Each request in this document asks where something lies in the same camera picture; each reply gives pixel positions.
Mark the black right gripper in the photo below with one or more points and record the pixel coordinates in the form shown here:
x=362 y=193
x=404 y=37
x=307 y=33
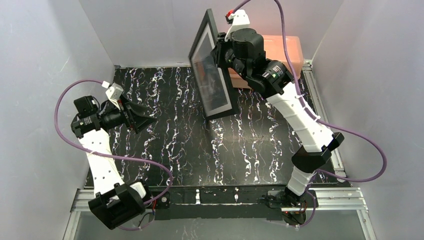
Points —
x=218 y=54

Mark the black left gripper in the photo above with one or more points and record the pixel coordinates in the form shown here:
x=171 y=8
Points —
x=127 y=115

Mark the black picture frame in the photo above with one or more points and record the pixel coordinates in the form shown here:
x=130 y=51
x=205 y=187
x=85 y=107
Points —
x=208 y=17

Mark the cat photo print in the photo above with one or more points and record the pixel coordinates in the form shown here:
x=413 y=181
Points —
x=209 y=78

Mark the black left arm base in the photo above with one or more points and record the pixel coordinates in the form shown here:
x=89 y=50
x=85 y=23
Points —
x=163 y=202

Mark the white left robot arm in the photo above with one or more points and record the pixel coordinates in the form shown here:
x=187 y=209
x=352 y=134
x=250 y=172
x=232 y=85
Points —
x=115 y=202

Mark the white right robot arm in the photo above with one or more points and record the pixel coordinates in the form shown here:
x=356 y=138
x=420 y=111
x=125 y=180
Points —
x=277 y=86

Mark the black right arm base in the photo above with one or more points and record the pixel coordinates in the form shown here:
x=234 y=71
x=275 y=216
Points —
x=293 y=207

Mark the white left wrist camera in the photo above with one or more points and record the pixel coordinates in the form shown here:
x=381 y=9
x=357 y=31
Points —
x=113 y=92

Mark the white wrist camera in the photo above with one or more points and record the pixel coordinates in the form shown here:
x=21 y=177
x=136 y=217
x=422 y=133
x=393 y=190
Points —
x=237 y=19
x=113 y=92

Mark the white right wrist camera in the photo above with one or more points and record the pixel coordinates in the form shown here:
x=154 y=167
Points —
x=237 y=19

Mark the aluminium right rail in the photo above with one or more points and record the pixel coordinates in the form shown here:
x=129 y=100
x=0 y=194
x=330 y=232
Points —
x=309 y=84

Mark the aluminium rail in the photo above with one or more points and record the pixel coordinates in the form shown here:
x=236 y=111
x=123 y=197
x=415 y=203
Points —
x=328 y=198
x=309 y=84

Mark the aluminium front rail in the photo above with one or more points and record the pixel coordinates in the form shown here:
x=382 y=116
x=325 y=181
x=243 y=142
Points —
x=328 y=198

